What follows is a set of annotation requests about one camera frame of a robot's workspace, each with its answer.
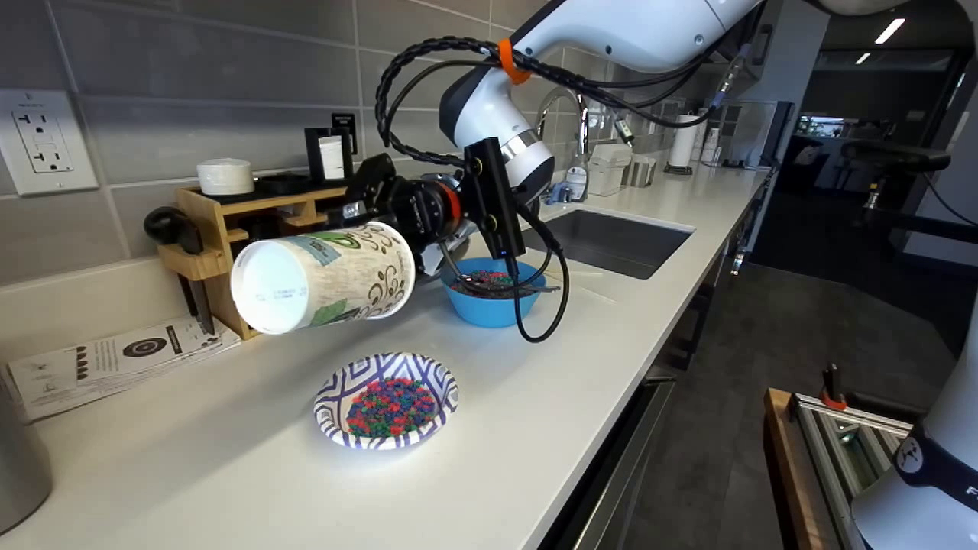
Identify printed paper card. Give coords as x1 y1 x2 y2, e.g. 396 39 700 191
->
7 317 240 422

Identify grey metal container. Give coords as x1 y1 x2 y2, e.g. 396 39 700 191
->
0 382 52 536

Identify white wall outlet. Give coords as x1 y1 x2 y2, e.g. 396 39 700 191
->
0 88 97 197

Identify metal spoon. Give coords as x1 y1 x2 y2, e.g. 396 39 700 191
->
446 269 550 299

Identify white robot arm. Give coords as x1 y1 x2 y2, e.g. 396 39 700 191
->
373 0 764 257

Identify chrome kitchen faucet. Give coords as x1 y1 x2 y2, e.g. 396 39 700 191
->
534 88 591 206

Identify wooden roller cart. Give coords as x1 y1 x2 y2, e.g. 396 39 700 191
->
764 364 918 550

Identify blue plastic bowl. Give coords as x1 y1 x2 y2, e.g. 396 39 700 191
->
440 257 548 327

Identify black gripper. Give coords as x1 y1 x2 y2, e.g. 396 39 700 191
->
343 153 475 265

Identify blue patterned paper bowl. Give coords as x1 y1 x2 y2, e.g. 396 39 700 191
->
311 353 458 453

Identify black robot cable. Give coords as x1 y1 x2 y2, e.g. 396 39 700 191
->
370 28 736 345

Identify wooden coffee rack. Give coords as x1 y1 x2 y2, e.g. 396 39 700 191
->
143 188 344 340

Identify white patterned paper cup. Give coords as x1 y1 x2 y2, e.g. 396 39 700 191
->
229 221 416 337

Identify dark kitchen sink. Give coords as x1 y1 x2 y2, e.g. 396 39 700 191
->
548 210 686 281

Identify small black picture frame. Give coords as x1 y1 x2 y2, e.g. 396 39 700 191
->
306 130 351 188

